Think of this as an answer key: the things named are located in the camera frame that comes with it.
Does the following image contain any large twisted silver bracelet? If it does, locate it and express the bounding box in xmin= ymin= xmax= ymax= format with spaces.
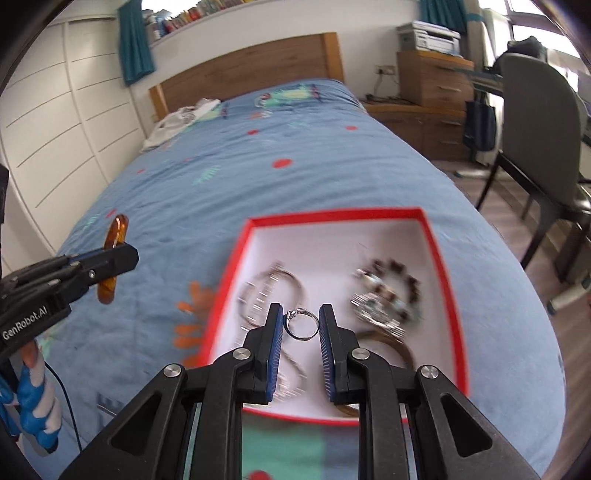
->
xmin=273 ymin=352 xmax=310 ymax=400

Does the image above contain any small silver ring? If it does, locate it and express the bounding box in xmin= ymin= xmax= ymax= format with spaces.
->
xmin=284 ymin=307 xmax=319 ymax=341

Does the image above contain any outlet cable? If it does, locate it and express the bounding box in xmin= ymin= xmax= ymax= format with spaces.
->
xmin=367 ymin=74 xmax=407 ymax=103

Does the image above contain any row of colourful bottles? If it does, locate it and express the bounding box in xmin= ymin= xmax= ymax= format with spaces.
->
xmin=141 ymin=0 xmax=259 ymax=38

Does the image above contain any white printer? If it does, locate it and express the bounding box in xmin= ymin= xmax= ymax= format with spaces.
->
xmin=398 ymin=21 xmax=462 ymax=54

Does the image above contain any low wooden nightstand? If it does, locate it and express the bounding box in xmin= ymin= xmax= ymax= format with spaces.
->
xmin=362 ymin=102 xmax=467 ymax=162

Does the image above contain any window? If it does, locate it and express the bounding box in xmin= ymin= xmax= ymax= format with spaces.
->
xmin=478 ymin=0 xmax=585 ymax=88

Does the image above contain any white garment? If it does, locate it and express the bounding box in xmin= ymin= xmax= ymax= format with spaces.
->
xmin=141 ymin=98 xmax=222 ymax=151

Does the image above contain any blue printed blanket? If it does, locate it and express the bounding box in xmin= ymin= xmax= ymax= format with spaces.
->
xmin=32 ymin=78 xmax=568 ymax=480

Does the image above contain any black cable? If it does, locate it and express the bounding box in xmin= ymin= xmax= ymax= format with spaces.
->
xmin=44 ymin=362 xmax=84 ymax=450

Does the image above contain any amber bangle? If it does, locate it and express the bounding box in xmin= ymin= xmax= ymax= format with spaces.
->
xmin=97 ymin=213 xmax=130 ymax=305

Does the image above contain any black bag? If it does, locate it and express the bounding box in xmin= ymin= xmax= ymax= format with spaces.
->
xmin=492 ymin=37 xmax=557 ymax=75

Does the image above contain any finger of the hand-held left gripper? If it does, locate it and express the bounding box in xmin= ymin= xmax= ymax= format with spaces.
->
xmin=14 ymin=244 xmax=140 ymax=306
xmin=9 ymin=247 xmax=116 ymax=280

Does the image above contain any wooden headboard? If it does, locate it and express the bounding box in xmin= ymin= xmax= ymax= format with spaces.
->
xmin=148 ymin=32 xmax=345 ymax=121

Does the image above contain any small twisted silver bracelet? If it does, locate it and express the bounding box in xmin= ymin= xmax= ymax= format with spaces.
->
xmin=238 ymin=263 xmax=308 ymax=330

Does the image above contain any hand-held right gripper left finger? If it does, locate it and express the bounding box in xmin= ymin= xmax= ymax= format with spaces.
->
xmin=60 ymin=303 xmax=284 ymax=480

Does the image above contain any white wardrobe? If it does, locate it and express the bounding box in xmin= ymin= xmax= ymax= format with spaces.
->
xmin=0 ymin=18 xmax=144 ymax=259

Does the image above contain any silver wristwatch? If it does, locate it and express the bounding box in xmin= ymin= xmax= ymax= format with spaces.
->
xmin=351 ymin=295 xmax=407 ymax=340

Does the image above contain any teal curtain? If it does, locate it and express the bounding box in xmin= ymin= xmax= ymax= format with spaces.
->
xmin=418 ymin=0 xmax=467 ymax=33
xmin=117 ymin=0 xmax=155 ymax=87

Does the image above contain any wooden drawer chest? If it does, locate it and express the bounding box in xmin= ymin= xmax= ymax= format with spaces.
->
xmin=397 ymin=50 xmax=476 ymax=112

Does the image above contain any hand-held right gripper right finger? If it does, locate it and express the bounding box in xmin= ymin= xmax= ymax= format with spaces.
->
xmin=318 ymin=303 xmax=541 ymax=480

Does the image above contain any grey chair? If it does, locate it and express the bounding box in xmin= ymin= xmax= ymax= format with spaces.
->
xmin=475 ymin=53 xmax=591 ymax=282

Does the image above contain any navy hanging bag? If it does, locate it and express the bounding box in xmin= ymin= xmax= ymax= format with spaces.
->
xmin=463 ymin=99 xmax=497 ymax=153

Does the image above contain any brown beaded bracelet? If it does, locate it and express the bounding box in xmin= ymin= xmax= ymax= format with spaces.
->
xmin=353 ymin=258 xmax=423 ymax=324

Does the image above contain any red jewelry box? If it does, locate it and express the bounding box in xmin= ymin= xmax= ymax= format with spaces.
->
xmin=196 ymin=208 xmax=472 ymax=425

